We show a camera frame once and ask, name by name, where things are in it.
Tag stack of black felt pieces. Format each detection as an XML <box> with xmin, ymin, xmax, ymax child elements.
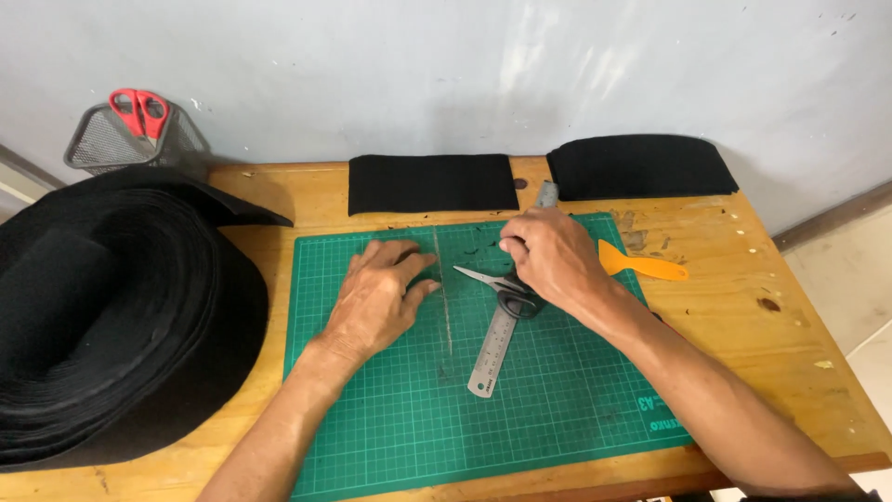
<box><xmin>545</xmin><ymin>134</ymin><xmax>740</xmax><ymax>202</ymax></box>

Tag steel ruler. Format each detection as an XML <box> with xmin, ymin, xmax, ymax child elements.
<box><xmin>467</xmin><ymin>180</ymin><xmax>560</xmax><ymax>400</ymax></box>

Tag person's left hand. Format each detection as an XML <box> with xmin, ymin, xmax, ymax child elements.
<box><xmin>307</xmin><ymin>239</ymin><xmax>443</xmax><ymax>368</ymax></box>

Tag black handled scissors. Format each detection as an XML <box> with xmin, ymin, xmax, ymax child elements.
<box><xmin>453</xmin><ymin>265</ymin><xmax>548</xmax><ymax>322</ymax></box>

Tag green cutting mat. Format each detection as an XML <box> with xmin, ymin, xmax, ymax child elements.
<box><xmin>282</xmin><ymin>212</ymin><xmax>695</xmax><ymax>502</ymax></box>

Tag red handled scissors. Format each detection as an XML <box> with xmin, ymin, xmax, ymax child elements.
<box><xmin>109</xmin><ymin>88</ymin><xmax>170</xmax><ymax>151</ymax></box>

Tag flat black felt piece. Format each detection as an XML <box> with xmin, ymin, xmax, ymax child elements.
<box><xmin>347</xmin><ymin>154</ymin><xmax>521</xmax><ymax>217</ymax></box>

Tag person's right hand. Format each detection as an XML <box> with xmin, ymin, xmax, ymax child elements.
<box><xmin>498</xmin><ymin>206</ymin><xmax>623</xmax><ymax>319</ymax></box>

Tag large black felt roll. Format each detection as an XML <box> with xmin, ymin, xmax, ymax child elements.
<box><xmin>0</xmin><ymin>165</ymin><xmax>294</xmax><ymax>475</ymax></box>

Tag orange plastic scraper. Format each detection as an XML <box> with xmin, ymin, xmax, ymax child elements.
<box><xmin>598</xmin><ymin>239</ymin><xmax>689</xmax><ymax>283</ymax></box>

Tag grey mesh pen holder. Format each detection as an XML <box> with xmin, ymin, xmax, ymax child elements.
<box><xmin>64</xmin><ymin>102</ymin><xmax>210</xmax><ymax>175</ymax></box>

